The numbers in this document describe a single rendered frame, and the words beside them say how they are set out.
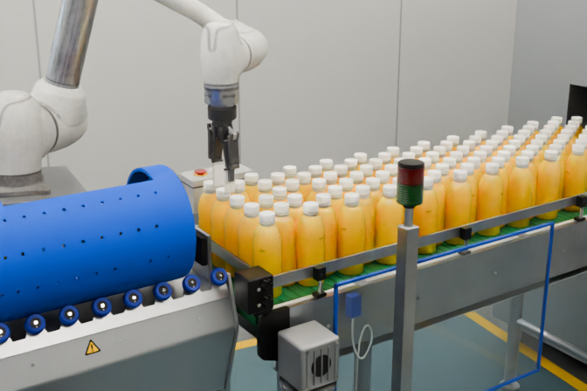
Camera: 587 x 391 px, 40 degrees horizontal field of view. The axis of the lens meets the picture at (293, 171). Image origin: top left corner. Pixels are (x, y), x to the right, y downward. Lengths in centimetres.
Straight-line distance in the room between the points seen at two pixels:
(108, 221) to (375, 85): 372
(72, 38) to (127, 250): 81
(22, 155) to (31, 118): 11
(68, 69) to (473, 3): 376
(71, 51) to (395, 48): 328
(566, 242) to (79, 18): 162
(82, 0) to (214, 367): 108
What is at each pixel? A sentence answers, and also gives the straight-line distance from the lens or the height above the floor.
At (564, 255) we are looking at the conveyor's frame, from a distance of 268.
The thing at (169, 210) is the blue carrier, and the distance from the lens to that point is 186.
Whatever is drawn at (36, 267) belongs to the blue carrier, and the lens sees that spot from 177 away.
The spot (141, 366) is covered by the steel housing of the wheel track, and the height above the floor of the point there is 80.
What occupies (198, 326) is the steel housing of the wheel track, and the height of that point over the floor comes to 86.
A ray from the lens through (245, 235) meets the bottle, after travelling 203.
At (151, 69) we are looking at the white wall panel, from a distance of 471.
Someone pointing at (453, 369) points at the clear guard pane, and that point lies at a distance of 241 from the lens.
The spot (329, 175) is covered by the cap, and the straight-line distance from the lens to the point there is 228.
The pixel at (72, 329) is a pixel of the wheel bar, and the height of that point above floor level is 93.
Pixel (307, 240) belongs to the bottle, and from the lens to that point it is 204.
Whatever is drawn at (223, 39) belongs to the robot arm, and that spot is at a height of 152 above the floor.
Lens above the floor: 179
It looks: 17 degrees down
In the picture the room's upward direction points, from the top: straight up
